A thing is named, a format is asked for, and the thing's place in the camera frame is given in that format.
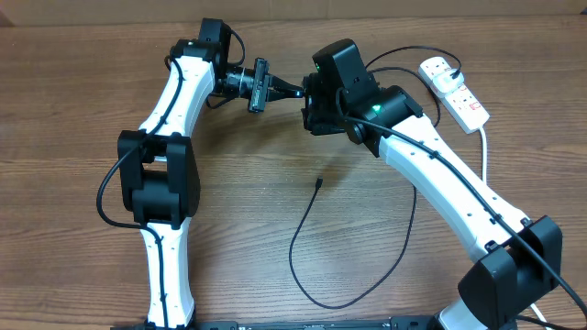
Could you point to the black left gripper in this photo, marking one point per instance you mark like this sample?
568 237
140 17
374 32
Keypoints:
260 92

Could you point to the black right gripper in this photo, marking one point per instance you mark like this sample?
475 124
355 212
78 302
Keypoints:
318 126

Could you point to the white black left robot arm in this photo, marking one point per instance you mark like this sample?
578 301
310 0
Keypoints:
159 179

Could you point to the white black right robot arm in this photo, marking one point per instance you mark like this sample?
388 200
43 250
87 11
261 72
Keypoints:
515 259

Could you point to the white charger adapter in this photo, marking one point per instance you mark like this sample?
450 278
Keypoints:
448 81

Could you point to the white power strip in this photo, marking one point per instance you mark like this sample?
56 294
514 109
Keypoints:
462 104

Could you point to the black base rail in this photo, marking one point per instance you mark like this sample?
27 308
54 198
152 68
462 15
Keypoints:
410 322

